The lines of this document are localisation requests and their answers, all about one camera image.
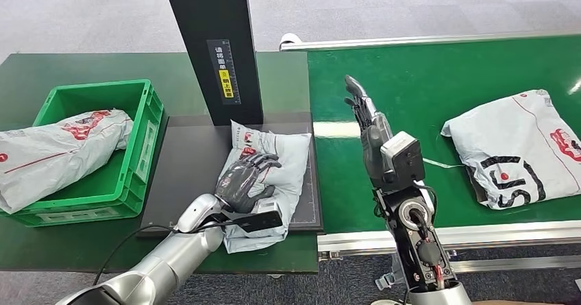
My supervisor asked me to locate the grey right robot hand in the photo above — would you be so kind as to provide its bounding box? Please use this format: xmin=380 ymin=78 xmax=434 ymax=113
xmin=343 ymin=75 xmax=395 ymax=191

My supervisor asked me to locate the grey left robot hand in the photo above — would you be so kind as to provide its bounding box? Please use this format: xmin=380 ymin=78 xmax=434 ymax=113
xmin=214 ymin=153 xmax=283 ymax=215

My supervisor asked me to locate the green conveyor belt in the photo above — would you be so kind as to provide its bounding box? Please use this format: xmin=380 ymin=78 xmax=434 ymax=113
xmin=307 ymin=34 xmax=581 ymax=236

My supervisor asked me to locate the thin white paper strip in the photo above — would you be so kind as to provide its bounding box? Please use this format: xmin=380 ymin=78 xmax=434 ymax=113
xmin=422 ymin=157 xmax=465 ymax=170

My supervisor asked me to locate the green plastic crate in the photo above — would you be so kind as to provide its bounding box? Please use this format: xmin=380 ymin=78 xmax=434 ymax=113
xmin=2 ymin=79 xmax=164 ymax=228

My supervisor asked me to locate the black yellow column label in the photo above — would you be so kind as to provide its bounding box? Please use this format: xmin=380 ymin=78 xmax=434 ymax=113
xmin=206 ymin=38 xmax=242 ymax=106

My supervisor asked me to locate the grey mailer bag black print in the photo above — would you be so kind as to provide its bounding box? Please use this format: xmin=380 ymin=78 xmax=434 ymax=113
xmin=441 ymin=88 xmax=581 ymax=211

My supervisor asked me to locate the black scanner column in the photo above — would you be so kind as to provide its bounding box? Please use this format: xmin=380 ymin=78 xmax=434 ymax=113
xmin=160 ymin=0 xmax=264 ymax=127

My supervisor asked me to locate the long grey mailer bag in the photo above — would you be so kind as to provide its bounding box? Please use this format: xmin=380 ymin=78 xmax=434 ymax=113
xmin=0 ymin=108 xmax=134 ymax=216

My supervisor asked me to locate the dark green table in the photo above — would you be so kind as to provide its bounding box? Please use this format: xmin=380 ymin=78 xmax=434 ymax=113
xmin=0 ymin=51 xmax=321 ymax=276

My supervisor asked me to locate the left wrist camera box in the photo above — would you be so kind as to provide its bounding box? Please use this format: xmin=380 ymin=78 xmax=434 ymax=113
xmin=230 ymin=200 xmax=284 ymax=234

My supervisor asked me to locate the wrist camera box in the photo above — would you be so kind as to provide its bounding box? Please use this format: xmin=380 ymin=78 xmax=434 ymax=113
xmin=230 ymin=200 xmax=284 ymax=234
xmin=380 ymin=131 xmax=427 ymax=193

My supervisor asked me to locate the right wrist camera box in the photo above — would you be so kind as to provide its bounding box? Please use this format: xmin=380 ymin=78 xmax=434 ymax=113
xmin=380 ymin=131 xmax=427 ymax=193

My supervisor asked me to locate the black scanner base plate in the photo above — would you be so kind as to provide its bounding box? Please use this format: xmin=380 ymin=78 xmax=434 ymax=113
xmin=138 ymin=111 xmax=325 ymax=239

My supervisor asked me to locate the aluminium conveyor side rail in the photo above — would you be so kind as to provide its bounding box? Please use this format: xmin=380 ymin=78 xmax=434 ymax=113
xmin=317 ymin=220 xmax=581 ymax=256
xmin=278 ymin=30 xmax=581 ymax=52

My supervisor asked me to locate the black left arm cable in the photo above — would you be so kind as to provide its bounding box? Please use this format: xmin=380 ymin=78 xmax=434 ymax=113
xmin=92 ymin=221 xmax=239 ymax=286

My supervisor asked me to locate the grey metal conveyor bracket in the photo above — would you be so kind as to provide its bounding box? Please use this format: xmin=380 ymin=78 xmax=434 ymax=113
xmin=375 ymin=253 xmax=410 ymax=291

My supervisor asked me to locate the aluminium conveyor frame bar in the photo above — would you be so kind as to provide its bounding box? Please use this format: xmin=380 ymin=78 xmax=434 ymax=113
xmin=448 ymin=254 xmax=581 ymax=275

